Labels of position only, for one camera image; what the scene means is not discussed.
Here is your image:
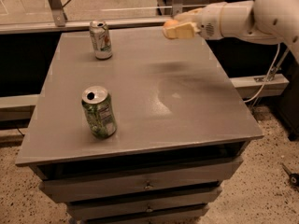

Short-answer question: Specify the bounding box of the metal railing bar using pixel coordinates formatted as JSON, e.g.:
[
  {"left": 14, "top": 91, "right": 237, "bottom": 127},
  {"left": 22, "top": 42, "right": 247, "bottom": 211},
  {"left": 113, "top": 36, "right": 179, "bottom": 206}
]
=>
[{"left": 0, "top": 16, "right": 171, "bottom": 35}]

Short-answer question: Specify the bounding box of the top grey drawer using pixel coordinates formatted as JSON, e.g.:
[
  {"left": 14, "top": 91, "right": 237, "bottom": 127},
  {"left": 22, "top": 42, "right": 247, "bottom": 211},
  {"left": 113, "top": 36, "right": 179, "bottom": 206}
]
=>
[{"left": 40, "top": 157, "right": 243, "bottom": 203}]

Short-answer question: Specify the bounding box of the grey drawer cabinet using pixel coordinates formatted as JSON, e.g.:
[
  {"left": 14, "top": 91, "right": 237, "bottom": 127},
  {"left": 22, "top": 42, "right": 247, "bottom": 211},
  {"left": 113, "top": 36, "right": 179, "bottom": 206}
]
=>
[{"left": 14, "top": 25, "right": 264, "bottom": 224}]

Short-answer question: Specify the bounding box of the bottom grey drawer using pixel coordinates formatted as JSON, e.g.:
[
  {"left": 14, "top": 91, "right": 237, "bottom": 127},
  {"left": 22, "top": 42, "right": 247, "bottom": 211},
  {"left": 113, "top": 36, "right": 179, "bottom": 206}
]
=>
[{"left": 85, "top": 204, "right": 209, "bottom": 224}]

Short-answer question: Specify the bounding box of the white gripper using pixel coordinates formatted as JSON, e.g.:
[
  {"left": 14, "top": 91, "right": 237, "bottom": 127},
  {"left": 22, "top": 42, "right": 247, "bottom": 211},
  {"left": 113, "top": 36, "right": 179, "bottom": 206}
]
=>
[{"left": 163, "top": 2, "right": 225, "bottom": 40}]

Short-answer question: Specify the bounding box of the middle grey drawer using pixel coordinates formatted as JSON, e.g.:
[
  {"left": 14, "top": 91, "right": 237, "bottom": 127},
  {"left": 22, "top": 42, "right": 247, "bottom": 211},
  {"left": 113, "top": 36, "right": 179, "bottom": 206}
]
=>
[{"left": 65, "top": 185, "right": 222, "bottom": 221}]

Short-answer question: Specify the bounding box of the green soda can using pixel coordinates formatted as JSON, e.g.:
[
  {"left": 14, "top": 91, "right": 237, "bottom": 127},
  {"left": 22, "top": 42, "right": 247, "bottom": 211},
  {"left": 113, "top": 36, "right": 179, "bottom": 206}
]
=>
[{"left": 81, "top": 86, "right": 117, "bottom": 139}]

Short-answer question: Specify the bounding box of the orange fruit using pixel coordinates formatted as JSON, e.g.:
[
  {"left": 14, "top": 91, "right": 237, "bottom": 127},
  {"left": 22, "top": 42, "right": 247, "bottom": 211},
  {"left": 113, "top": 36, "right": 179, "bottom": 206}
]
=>
[{"left": 164, "top": 20, "right": 178, "bottom": 28}]

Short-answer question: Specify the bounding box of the white cable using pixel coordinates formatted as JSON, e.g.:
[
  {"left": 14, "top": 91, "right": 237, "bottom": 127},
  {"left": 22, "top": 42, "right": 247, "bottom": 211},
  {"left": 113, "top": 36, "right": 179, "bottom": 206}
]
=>
[{"left": 243, "top": 43, "right": 282, "bottom": 104}]

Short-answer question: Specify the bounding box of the white 7up can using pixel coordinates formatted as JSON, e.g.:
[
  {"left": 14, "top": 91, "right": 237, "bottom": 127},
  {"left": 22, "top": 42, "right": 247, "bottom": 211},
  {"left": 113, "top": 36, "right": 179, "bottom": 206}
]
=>
[{"left": 89, "top": 21, "right": 112, "bottom": 60}]

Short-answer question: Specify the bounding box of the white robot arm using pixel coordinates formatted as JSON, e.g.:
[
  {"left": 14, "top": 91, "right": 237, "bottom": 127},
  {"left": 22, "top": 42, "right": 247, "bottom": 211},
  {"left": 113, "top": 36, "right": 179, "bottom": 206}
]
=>
[{"left": 163, "top": 0, "right": 299, "bottom": 62}]

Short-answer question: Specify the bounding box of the grey drawer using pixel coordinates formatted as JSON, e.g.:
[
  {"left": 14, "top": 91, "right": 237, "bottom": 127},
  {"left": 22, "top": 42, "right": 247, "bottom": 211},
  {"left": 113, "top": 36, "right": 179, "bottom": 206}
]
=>
[
  {"left": 40, "top": 157, "right": 243, "bottom": 203},
  {"left": 65, "top": 185, "right": 222, "bottom": 221},
  {"left": 85, "top": 204, "right": 209, "bottom": 224}
]

